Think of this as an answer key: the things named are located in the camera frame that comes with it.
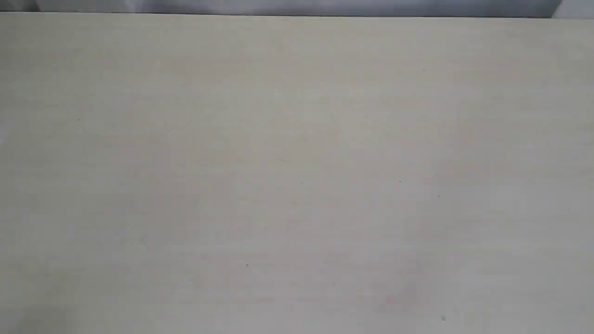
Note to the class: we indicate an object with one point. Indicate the white backdrop curtain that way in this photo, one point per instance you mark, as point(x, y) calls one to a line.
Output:
point(559, 9)

